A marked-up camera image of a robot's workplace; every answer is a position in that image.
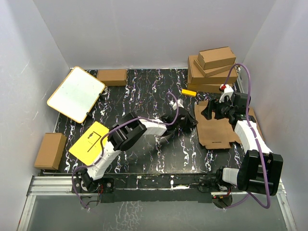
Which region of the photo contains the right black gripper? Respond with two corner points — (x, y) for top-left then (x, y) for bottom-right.
(202, 95), (236, 120)

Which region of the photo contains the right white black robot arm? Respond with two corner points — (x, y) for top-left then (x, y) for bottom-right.
(201, 92), (283, 196)

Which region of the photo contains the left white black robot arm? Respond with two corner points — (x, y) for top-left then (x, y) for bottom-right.
(73, 107), (198, 192)

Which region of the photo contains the large stacked cardboard box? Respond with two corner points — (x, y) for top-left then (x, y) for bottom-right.
(188, 55), (230, 84)

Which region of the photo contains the top small stacked cardboard box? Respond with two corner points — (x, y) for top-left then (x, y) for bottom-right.
(197, 47), (236, 70)

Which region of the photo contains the small yellow block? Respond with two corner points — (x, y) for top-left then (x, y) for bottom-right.
(181, 89), (197, 97)

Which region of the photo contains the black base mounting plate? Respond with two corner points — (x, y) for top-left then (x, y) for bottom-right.
(72, 173), (233, 208)

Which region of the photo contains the yellow card with black drawing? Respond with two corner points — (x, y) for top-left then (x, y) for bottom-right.
(69, 121), (109, 166)

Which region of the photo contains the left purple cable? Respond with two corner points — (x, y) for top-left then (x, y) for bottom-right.
(71, 92), (184, 212)

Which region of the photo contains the purple cable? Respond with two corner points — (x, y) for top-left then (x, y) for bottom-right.
(71, 92), (184, 212)
(223, 63), (270, 209)

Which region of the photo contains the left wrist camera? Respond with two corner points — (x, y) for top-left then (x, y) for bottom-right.
(169, 99), (183, 110)

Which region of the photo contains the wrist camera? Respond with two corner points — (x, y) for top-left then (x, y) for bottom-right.
(169, 99), (183, 110)
(219, 84), (234, 103)

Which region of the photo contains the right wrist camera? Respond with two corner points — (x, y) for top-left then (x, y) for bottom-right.
(219, 84), (234, 103)

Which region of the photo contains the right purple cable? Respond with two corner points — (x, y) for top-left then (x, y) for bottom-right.
(223, 63), (270, 209)

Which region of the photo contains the white board with wooden frame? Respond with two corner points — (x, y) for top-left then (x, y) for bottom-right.
(47, 66), (105, 123)

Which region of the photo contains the aluminium frame rail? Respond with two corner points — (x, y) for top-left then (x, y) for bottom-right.
(18, 176), (297, 231)

